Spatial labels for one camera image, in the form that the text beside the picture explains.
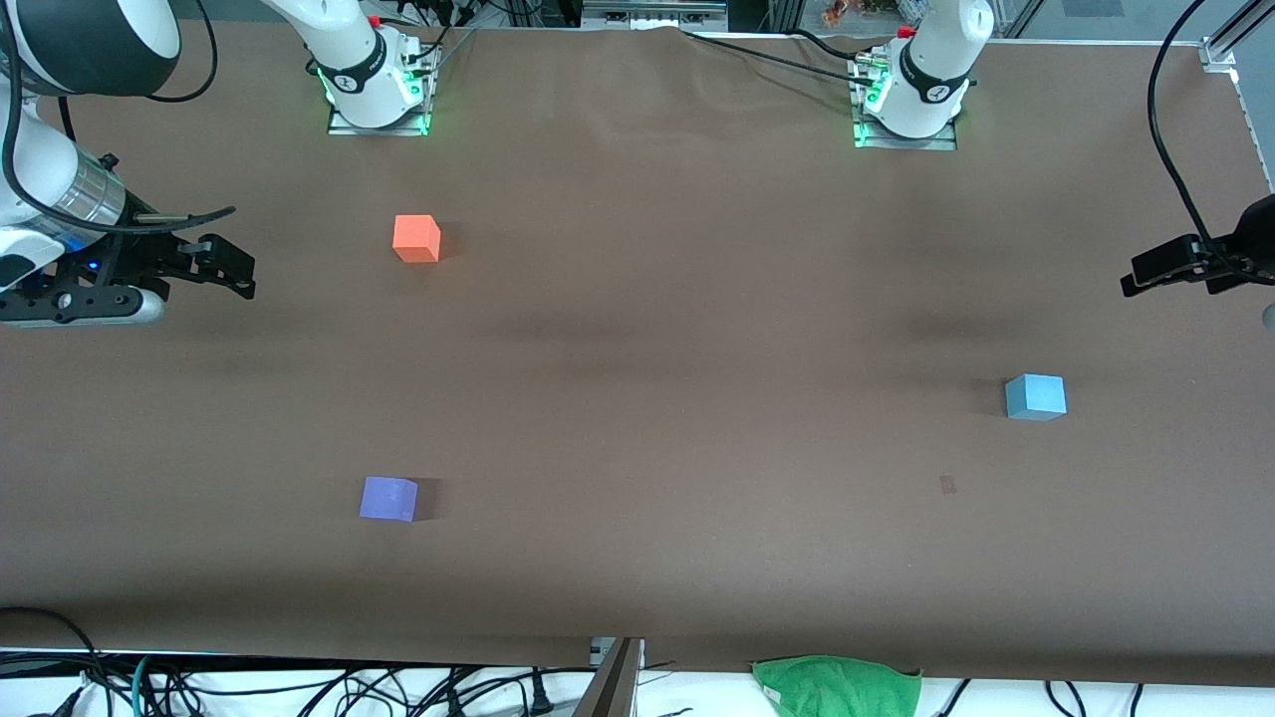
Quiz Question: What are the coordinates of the blue foam block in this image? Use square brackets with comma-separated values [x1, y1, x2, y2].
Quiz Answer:
[1004, 373, 1068, 422]

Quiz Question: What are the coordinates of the orange foam block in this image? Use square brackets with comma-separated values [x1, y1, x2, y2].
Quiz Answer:
[392, 214, 442, 264]

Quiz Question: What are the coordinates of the purple foam block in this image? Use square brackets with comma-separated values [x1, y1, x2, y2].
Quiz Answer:
[359, 476, 420, 523]

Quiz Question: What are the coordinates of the brown table cover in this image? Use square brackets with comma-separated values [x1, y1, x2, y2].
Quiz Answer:
[0, 20, 1275, 688]

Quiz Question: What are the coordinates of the green cloth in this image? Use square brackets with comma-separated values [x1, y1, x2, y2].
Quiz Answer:
[751, 654, 923, 717]

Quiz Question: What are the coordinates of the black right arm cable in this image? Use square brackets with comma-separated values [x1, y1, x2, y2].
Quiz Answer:
[0, 0, 238, 236]

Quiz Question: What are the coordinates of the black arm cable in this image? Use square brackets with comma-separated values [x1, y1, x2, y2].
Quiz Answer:
[1147, 0, 1258, 262]
[0, 0, 238, 236]

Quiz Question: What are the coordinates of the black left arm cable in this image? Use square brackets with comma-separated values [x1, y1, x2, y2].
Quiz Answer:
[1147, 0, 1258, 262]

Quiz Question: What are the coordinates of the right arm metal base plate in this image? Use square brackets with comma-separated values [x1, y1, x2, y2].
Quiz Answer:
[327, 40, 433, 137]

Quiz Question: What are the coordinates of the aluminium frame profile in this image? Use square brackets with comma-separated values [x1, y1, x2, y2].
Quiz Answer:
[1199, 0, 1275, 73]

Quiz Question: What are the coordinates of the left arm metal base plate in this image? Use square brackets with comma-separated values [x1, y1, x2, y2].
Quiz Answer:
[853, 55, 960, 152]

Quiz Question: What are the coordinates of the black looped floor cable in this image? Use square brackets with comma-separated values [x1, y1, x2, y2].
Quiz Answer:
[0, 605, 103, 717]

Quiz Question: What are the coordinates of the short black table cable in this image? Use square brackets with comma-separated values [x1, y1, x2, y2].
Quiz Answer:
[791, 28, 870, 63]

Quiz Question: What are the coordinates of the long black table cable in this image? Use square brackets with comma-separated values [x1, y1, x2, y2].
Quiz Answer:
[681, 28, 878, 87]

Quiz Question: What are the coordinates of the grey metal frame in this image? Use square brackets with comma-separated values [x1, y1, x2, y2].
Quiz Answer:
[582, 0, 729, 32]

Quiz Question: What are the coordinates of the metal bracket with dark bar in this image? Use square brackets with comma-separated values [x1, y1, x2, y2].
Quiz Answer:
[573, 637, 646, 717]

